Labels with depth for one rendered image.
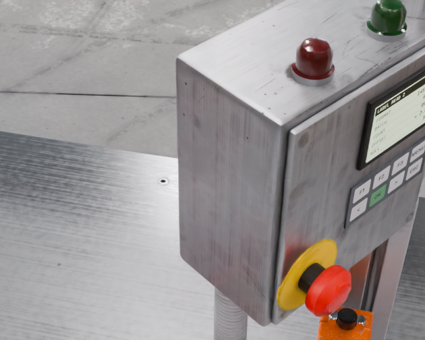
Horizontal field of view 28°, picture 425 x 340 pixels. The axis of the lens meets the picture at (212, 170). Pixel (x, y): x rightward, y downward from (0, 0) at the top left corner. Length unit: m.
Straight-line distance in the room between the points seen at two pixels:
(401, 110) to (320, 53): 0.09
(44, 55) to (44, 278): 1.97
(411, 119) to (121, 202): 0.83
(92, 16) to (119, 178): 2.01
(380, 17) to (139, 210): 0.85
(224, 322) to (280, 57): 0.32
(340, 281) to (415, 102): 0.13
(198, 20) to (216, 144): 2.78
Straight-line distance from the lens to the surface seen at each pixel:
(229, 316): 0.77
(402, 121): 0.57
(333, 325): 0.74
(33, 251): 1.30
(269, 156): 0.50
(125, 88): 2.96
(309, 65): 0.50
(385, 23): 0.55
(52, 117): 2.87
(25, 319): 1.22
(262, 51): 0.54
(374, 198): 0.61
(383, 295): 0.77
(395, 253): 0.73
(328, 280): 0.57
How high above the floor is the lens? 1.78
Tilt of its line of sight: 42 degrees down
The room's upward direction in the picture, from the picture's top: 1 degrees clockwise
